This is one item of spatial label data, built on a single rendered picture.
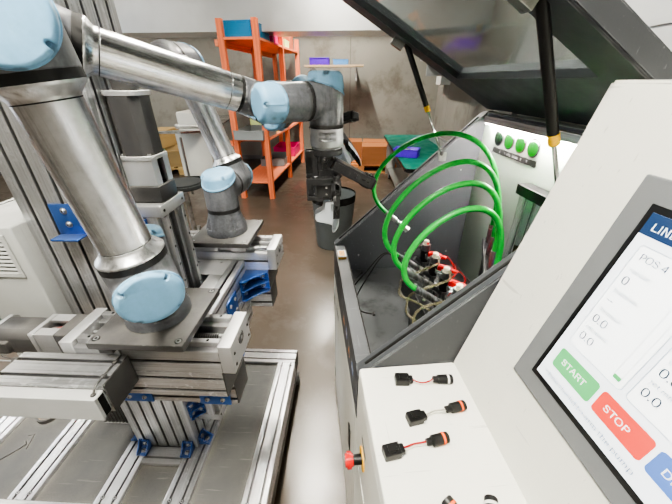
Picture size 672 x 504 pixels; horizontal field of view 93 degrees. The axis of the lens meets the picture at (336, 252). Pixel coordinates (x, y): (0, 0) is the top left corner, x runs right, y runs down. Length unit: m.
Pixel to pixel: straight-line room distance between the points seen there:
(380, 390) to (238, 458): 0.96
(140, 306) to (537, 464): 0.70
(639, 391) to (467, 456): 0.29
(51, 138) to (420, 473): 0.75
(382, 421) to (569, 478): 0.29
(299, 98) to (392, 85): 6.51
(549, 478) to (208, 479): 1.22
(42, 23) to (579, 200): 0.75
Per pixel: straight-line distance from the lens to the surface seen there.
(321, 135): 0.73
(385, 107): 7.17
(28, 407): 1.04
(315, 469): 1.74
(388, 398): 0.72
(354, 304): 0.98
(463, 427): 0.72
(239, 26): 4.72
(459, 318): 0.73
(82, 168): 0.60
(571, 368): 0.58
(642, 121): 0.60
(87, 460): 1.83
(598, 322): 0.56
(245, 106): 0.78
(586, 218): 0.60
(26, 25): 0.57
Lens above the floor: 1.55
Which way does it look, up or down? 29 degrees down
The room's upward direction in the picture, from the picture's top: straight up
